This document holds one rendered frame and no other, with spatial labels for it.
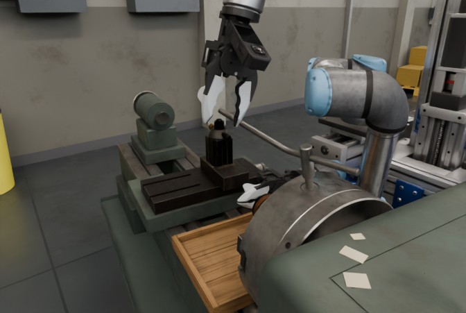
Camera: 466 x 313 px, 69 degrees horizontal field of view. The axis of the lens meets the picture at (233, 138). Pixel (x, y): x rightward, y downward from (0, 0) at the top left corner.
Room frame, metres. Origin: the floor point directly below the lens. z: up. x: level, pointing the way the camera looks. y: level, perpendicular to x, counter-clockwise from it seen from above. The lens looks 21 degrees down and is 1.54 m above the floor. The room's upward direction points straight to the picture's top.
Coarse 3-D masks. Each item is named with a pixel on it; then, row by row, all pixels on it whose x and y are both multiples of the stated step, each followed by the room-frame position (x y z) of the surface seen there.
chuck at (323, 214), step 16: (352, 192) 0.53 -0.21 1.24; (368, 192) 0.56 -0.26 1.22; (320, 208) 0.49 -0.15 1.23; (336, 208) 0.48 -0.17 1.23; (352, 208) 0.50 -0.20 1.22; (368, 208) 0.51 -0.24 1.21; (384, 208) 0.54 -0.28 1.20; (304, 224) 0.47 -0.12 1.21; (320, 224) 0.46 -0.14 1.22; (336, 224) 0.48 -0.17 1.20; (352, 224) 0.50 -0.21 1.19; (288, 240) 0.46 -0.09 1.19; (304, 240) 0.45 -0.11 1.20
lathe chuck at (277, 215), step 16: (320, 176) 0.59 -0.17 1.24; (336, 176) 0.61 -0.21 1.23; (288, 192) 0.55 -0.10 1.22; (304, 192) 0.54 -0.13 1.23; (320, 192) 0.53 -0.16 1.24; (336, 192) 0.53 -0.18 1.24; (272, 208) 0.53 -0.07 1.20; (288, 208) 0.51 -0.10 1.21; (304, 208) 0.50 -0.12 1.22; (256, 224) 0.53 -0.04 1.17; (272, 224) 0.50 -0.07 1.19; (288, 224) 0.49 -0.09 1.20; (256, 240) 0.51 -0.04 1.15; (272, 240) 0.48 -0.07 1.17; (256, 256) 0.49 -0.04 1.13; (272, 256) 0.46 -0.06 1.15; (240, 272) 0.52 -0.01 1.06; (256, 272) 0.47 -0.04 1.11; (256, 288) 0.47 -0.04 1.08
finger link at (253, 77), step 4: (252, 72) 0.64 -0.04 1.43; (256, 72) 0.64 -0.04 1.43; (248, 76) 0.63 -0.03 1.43; (252, 76) 0.64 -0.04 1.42; (256, 76) 0.64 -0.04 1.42; (244, 80) 0.64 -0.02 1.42; (248, 80) 0.63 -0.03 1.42; (252, 80) 0.64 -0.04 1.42; (256, 80) 0.64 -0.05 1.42; (252, 84) 0.64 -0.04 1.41; (256, 84) 0.64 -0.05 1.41; (252, 88) 0.64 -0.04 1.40; (252, 92) 0.64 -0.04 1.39; (252, 96) 0.64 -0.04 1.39
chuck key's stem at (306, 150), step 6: (306, 144) 0.55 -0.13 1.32; (300, 150) 0.54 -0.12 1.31; (306, 150) 0.54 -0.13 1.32; (312, 150) 0.54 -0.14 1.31; (300, 156) 0.55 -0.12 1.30; (306, 156) 0.54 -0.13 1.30; (306, 162) 0.54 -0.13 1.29; (312, 162) 0.54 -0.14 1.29; (306, 168) 0.54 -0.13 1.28; (312, 168) 0.54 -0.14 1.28; (306, 174) 0.54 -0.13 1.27; (312, 174) 0.54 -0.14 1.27; (306, 180) 0.55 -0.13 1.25; (312, 180) 0.55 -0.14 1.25; (306, 186) 0.55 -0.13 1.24; (312, 186) 0.55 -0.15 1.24
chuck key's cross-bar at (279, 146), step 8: (224, 112) 0.70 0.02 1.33; (232, 120) 0.68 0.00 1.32; (248, 128) 0.65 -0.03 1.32; (256, 128) 0.64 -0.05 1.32; (264, 136) 0.62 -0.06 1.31; (272, 144) 0.60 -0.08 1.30; (280, 144) 0.59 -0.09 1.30; (288, 152) 0.57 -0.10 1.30; (296, 152) 0.56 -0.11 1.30; (312, 160) 0.53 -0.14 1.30; (320, 160) 0.52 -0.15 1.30; (328, 160) 0.51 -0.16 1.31; (336, 168) 0.50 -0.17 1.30; (344, 168) 0.49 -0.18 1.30; (352, 168) 0.48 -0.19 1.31
